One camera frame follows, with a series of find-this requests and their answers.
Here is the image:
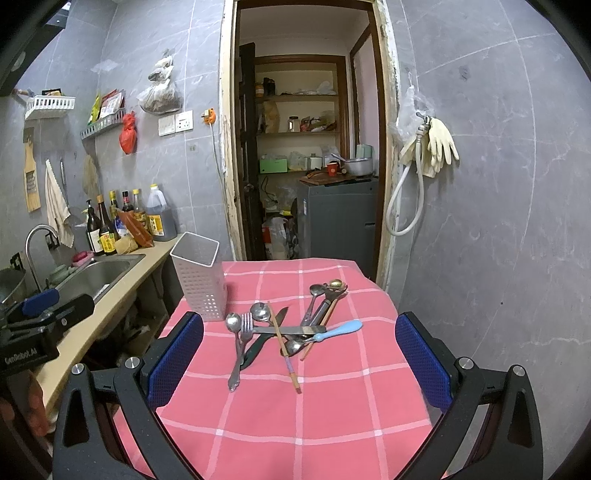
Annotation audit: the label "hanging grey plastic bag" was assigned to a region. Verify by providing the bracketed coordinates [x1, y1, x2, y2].
[137, 50, 183, 115]

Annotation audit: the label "cream rubber gloves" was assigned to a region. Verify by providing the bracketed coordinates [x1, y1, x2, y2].
[401, 117, 460, 178]

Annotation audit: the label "steel kitchen sink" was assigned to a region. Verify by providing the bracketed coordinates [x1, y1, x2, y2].
[56, 254, 145, 305]

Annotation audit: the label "large oil jug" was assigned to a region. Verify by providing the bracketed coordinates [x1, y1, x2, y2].
[145, 184, 177, 241]

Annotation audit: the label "red plastic bag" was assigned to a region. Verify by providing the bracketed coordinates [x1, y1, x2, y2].
[119, 111, 137, 155]

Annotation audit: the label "black handled knife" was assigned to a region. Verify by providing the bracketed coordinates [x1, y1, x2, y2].
[240, 307, 288, 370]

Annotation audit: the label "wooden chopstick purple band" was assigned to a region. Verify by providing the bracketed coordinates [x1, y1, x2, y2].
[267, 303, 303, 395]

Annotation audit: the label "hanging beige towel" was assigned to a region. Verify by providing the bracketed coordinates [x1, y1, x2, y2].
[45, 159, 74, 248]

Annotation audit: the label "steel pot on cabinet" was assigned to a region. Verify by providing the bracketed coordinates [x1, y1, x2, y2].
[344, 158, 374, 177]

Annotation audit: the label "yellow label sauce bottle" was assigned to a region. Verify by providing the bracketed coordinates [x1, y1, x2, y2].
[97, 194, 117, 256]

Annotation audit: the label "wooden storage shelf unit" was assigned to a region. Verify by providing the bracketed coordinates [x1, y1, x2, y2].
[254, 54, 351, 175]

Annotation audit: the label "dark sauce bottle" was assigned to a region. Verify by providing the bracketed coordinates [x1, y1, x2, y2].
[86, 199, 104, 256]

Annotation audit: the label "red mug on cabinet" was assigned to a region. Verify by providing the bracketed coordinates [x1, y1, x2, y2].
[327, 162, 341, 177]

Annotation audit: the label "large round steel spoon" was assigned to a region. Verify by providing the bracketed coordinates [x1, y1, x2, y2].
[249, 302, 271, 324]

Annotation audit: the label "light blue plastic spoon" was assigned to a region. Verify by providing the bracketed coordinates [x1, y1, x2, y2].
[306, 320, 363, 343]

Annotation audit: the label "metal spice wall shelf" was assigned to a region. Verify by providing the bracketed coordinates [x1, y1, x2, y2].
[80, 108, 126, 141]

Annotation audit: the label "white wall basket shelf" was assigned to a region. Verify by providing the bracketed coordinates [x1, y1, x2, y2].
[24, 95, 76, 121]

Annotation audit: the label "pink checked tablecloth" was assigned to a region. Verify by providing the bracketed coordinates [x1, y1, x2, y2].
[156, 258, 432, 479]

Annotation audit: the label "gold coloured spoon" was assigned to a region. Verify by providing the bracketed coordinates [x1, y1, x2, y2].
[325, 279, 348, 301]

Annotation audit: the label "chrome faucet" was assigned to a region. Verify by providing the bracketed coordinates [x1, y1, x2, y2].
[24, 224, 60, 292]

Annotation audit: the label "green box on shelf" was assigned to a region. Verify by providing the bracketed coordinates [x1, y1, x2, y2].
[259, 157, 288, 174]

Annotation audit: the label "steel table knife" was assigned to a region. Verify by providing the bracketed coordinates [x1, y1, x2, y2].
[252, 325, 328, 335]

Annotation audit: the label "wooden grater board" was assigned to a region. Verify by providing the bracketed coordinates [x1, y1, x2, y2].
[24, 140, 41, 213]

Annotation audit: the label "grey cabinet in doorway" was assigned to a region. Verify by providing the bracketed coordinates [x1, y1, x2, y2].
[297, 177, 378, 279]

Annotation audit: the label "white wall socket panel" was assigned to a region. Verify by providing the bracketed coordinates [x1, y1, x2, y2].
[157, 110, 193, 137]

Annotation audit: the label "white perforated utensil holder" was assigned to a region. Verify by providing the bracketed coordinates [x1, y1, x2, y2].
[170, 232, 228, 321]

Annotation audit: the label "small steel teaspoon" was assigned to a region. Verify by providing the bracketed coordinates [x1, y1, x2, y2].
[301, 284, 325, 326]

